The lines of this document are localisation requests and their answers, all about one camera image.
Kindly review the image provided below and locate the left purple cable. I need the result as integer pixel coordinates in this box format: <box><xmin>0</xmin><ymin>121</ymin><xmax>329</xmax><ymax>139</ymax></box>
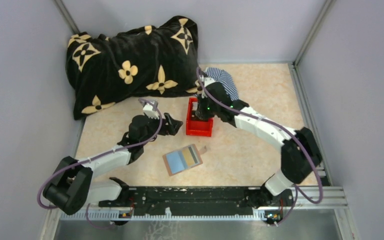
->
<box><xmin>36</xmin><ymin>97</ymin><xmax>164</xmax><ymax>229</ymax></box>

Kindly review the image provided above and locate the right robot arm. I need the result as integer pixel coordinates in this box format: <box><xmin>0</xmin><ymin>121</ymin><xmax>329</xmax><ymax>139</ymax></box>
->
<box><xmin>197</xmin><ymin>78</ymin><xmax>323</xmax><ymax>205</ymax></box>

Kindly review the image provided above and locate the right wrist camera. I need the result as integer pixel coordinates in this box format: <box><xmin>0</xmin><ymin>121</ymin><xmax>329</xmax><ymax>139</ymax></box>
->
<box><xmin>200</xmin><ymin>76</ymin><xmax>215</xmax><ymax>88</ymax></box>

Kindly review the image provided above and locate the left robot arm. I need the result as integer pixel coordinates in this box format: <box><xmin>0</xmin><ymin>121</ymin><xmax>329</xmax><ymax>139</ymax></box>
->
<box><xmin>40</xmin><ymin>112</ymin><xmax>184</xmax><ymax>215</ymax></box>

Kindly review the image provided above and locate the blue striped cloth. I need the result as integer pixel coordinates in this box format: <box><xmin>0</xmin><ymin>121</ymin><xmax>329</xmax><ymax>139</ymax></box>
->
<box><xmin>204</xmin><ymin>67</ymin><xmax>239</xmax><ymax>101</ymax></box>

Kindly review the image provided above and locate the black floral blanket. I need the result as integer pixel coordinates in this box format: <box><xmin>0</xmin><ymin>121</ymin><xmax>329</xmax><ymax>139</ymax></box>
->
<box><xmin>65</xmin><ymin>15</ymin><xmax>201</xmax><ymax>120</ymax></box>

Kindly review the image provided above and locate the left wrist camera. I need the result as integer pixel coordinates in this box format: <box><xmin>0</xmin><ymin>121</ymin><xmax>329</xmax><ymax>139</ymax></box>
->
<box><xmin>141</xmin><ymin>101</ymin><xmax>160</xmax><ymax>119</ymax></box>

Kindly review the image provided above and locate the red plastic bin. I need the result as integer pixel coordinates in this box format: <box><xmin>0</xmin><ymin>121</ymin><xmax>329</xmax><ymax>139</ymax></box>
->
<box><xmin>185</xmin><ymin>97</ymin><xmax>214</xmax><ymax>137</ymax></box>

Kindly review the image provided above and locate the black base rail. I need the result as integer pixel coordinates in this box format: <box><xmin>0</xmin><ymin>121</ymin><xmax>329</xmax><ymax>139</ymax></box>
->
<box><xmin>97</xmin><ymin>186</ymin><xmax>296</xmax><ymax>217</ymax></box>

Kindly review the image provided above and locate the pink leather card holder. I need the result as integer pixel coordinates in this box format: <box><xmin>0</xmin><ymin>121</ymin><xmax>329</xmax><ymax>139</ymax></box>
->
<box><xmin>162</xmin><ymin>144</ymin><xmax>209</xmax><ymax>176</ymax></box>

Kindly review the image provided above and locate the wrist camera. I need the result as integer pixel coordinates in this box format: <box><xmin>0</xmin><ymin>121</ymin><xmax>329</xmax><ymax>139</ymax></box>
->
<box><xmin>141</xmin><ymin>101</ymin><xmax>160</xmax><ymax>119</ymax></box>
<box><xmin>200</xmin><ymin>76</ymin><xmax>215</xmax><ymax>88</ymax></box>

